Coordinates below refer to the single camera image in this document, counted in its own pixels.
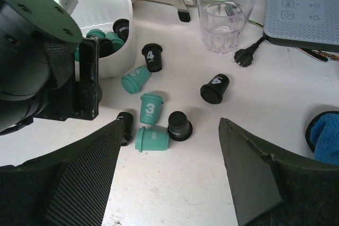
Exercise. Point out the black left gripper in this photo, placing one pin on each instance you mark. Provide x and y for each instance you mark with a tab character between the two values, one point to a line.
79	97

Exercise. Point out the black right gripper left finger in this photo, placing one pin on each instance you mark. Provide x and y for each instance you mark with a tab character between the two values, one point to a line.
69	186

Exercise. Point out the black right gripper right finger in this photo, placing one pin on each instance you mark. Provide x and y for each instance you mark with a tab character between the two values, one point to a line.
273	186

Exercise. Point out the white rectangular storage basket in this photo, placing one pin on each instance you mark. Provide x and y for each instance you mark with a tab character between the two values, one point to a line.
101	14

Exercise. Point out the clear drinking glass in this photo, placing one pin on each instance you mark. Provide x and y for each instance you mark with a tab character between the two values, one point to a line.
222	21

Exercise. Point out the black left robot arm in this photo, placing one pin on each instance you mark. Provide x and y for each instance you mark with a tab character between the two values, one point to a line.
48	70

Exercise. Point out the black capsule middle four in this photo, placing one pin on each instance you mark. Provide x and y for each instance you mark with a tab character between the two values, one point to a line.
128	121

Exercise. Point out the teal capsule number three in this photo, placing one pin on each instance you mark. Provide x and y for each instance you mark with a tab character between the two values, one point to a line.
135	80

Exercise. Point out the teal capsule upright three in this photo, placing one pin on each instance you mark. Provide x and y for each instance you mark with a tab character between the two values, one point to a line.
151	105

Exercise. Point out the teal capsule lying text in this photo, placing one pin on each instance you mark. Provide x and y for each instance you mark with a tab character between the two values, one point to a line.
151	140

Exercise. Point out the blue cloth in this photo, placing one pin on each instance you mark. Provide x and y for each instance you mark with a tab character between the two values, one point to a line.
322	137

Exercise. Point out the black capsule upright four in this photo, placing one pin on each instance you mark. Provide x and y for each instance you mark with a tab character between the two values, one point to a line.
153	57

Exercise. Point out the black capsule centre left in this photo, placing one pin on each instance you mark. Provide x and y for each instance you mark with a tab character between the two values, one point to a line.
179	127

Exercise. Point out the black capsule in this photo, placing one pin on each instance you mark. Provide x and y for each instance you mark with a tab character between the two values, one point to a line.
213	91
179	127

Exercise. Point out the black capsule far right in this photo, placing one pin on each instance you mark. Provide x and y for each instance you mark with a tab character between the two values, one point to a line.
213	91

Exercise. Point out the black power plug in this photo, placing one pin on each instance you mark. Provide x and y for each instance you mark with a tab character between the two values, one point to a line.
244	57

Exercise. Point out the grey digital scale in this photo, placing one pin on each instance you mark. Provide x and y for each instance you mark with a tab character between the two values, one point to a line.
310	24

